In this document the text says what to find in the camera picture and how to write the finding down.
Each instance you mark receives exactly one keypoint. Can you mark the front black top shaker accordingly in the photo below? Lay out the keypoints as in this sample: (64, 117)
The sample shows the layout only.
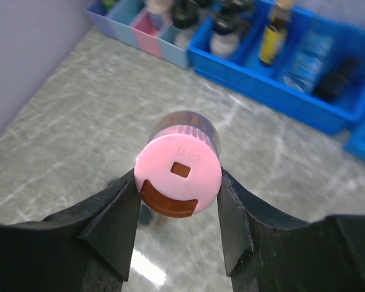
(227, 32)

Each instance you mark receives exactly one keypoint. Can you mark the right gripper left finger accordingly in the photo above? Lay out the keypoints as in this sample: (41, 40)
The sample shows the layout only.
(86, 247)

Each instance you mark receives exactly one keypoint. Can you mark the purple storage bin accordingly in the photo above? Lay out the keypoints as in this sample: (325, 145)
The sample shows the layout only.
(97, 14)

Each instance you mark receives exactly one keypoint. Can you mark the left glass oil bottle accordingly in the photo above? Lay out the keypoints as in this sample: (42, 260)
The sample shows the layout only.
(310, 57)

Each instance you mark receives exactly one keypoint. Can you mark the large blue triple bin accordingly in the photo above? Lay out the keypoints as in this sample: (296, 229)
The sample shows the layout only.
(363, 143)

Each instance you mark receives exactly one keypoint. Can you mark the rear black top shaker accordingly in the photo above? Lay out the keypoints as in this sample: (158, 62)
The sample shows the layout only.
(240, 6)

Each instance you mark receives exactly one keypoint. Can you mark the rear cork bottle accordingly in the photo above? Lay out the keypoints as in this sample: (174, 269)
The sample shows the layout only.
(284, 4)

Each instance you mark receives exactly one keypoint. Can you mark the blue divided crate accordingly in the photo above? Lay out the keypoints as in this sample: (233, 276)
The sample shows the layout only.
(244, 73)

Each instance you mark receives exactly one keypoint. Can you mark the front cork yellow bottle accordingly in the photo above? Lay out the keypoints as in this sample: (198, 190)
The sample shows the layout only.
(274, 35)

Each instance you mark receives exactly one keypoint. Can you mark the pale blue storage bin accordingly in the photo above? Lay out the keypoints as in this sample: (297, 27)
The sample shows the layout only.
(174, 45)

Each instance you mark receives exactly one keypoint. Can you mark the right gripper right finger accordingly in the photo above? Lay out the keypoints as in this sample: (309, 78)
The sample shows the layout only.
(266, 249)

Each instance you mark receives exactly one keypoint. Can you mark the front black pourer jar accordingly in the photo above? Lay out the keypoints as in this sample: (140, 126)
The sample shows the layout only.
(185, 17)

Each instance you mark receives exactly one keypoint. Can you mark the black shaker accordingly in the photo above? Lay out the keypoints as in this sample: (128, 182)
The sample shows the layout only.
(227, 32)
(240, 6)

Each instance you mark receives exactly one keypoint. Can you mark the pink lid spice jar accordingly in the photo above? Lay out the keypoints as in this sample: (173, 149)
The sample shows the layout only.
(178, 173)

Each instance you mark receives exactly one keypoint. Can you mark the light blue storage bin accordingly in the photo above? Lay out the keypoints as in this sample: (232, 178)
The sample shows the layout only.
(122, 16)

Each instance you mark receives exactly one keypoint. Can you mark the pink storage bin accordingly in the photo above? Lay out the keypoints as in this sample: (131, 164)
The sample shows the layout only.
(146, 36)

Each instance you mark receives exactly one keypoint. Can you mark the right dark oil bottle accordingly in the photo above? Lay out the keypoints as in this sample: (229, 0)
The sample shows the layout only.
(335, 80)

